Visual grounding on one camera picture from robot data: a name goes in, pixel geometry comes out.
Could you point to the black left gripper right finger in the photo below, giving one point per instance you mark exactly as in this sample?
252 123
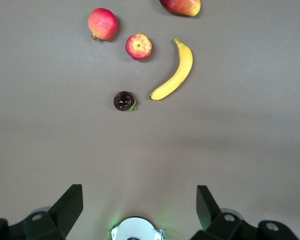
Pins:
210 215

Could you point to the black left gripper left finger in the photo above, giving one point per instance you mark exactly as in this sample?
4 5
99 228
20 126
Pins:
62 215

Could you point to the yellow banana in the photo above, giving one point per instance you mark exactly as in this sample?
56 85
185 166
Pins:
181 72

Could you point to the red yellow apple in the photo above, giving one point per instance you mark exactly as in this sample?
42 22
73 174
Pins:
138 47

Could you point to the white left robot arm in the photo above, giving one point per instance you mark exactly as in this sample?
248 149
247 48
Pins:
137 228

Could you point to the brown table mat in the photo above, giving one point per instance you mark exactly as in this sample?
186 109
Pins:
40 137

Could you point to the dark purple mangosteen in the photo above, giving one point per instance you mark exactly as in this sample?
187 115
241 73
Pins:
123 101

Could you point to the red pomegranate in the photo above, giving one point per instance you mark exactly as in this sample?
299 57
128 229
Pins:
103 23

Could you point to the red yellow mango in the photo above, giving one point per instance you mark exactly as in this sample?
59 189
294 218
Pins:
182 6

